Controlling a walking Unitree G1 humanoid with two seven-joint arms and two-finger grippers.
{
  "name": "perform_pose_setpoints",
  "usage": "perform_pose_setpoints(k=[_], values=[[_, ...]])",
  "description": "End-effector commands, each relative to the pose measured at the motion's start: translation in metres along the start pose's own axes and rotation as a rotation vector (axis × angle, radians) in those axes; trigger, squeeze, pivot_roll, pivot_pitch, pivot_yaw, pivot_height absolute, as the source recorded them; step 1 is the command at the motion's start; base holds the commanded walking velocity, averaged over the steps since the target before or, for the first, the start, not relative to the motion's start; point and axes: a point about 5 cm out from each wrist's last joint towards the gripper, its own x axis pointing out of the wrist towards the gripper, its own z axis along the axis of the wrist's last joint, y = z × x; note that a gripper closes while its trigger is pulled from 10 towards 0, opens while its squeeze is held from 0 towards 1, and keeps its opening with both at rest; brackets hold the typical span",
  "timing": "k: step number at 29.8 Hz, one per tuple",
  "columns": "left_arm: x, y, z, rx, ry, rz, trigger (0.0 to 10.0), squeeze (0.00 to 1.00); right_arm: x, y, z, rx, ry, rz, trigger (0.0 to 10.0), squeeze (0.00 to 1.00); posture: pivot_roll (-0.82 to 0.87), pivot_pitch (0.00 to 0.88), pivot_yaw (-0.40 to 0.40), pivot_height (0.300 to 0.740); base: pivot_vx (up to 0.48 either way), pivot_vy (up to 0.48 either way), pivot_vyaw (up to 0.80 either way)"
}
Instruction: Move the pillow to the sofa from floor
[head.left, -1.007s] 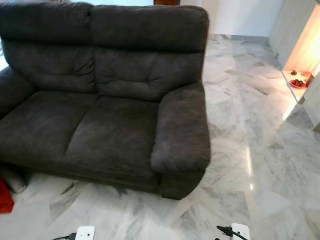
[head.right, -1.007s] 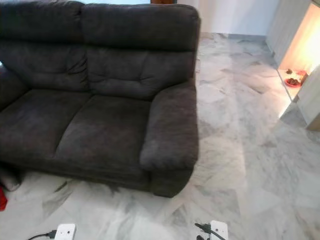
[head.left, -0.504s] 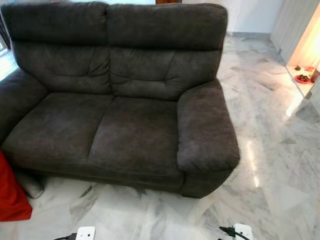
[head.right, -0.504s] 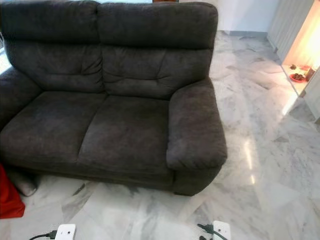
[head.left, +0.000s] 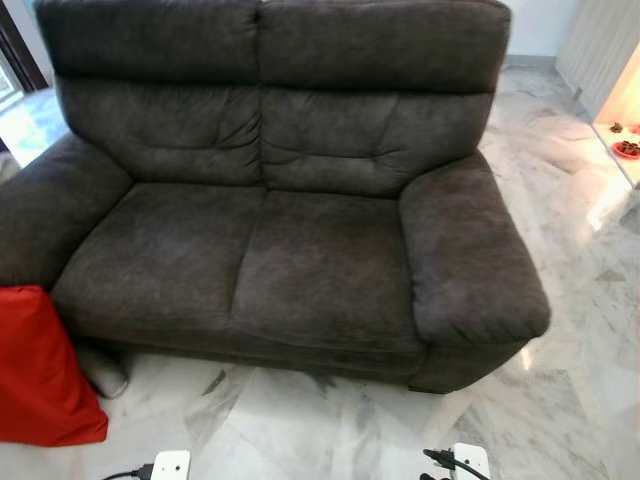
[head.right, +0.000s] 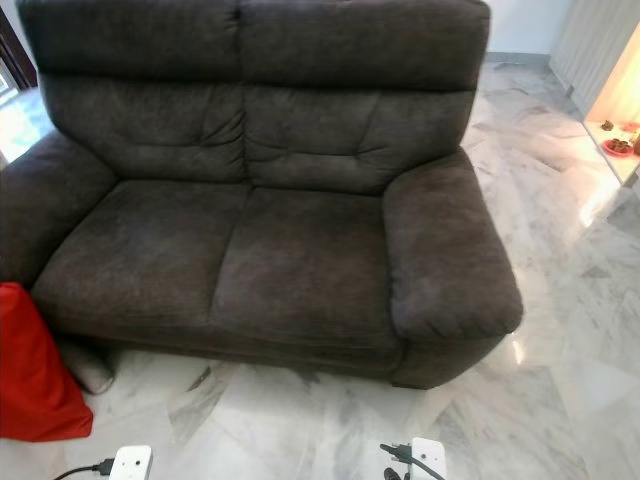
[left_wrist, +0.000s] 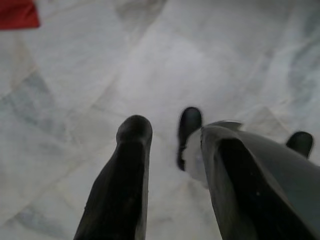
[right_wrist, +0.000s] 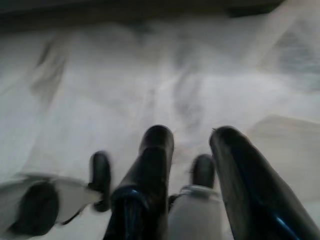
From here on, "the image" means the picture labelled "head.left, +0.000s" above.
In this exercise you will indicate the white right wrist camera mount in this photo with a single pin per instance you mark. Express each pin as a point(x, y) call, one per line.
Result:
point(472, 464)

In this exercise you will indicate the red pillow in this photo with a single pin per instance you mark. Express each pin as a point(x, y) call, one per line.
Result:
point(40, 370)

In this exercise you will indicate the red bowl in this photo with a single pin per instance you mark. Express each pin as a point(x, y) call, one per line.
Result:
point(627, 149)

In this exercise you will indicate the dark grey fabric sofa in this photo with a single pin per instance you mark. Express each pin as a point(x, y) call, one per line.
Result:
point(300, 250)

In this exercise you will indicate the dark window frame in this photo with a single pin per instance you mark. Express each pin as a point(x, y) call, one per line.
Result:
point(20, 50)

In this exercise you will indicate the grey slipper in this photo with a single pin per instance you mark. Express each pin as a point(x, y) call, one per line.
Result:
point(102, 374)

